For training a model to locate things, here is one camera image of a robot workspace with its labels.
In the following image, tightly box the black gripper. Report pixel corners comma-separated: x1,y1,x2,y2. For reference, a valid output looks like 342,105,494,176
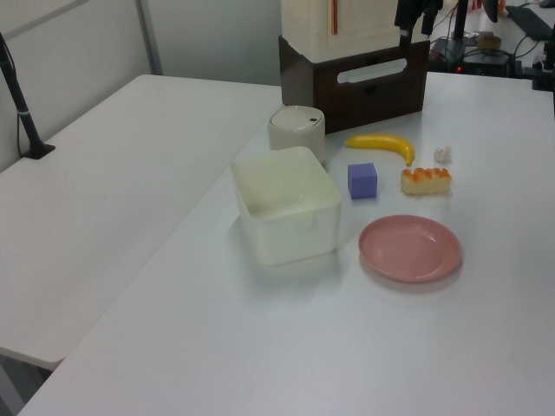
394,0,444,47

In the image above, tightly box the toy bread with orange glaze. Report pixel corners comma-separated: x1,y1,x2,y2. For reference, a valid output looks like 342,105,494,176
399,166,453,197

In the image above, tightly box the pink plate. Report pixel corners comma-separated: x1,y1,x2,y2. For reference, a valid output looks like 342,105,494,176
357,215,462,284

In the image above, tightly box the black monitor stand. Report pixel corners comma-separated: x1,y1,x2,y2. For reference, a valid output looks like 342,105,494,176
450,0,473,41

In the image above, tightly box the black electronics unit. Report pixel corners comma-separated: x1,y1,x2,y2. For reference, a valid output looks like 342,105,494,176
429,36,515,75

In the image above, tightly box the dark brown storage box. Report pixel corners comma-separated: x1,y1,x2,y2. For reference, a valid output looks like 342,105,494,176
277,35,430,135

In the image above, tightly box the black keyboard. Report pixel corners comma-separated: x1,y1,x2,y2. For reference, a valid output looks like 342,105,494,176
506,5,552,41

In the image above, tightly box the yellow toy banana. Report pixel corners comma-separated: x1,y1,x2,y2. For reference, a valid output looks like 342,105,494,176
344,133,416,168

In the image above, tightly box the small round beige trash can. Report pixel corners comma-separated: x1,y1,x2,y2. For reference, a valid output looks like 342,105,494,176
267,105,327,166

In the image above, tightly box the purple cube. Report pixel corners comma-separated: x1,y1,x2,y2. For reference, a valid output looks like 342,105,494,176
347,162,379,201

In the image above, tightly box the white open plastic bin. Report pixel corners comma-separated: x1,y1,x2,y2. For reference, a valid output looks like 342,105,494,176
230,146,343,266

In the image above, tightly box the cream storage box with handles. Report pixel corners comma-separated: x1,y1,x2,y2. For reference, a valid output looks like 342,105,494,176
280,0,430,65

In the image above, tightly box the black desk clamp mount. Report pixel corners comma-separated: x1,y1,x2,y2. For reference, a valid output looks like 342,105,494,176
529,37,555,92

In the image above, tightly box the black camera stand pole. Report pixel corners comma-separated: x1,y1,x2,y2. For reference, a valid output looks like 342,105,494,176
0,32,56,159

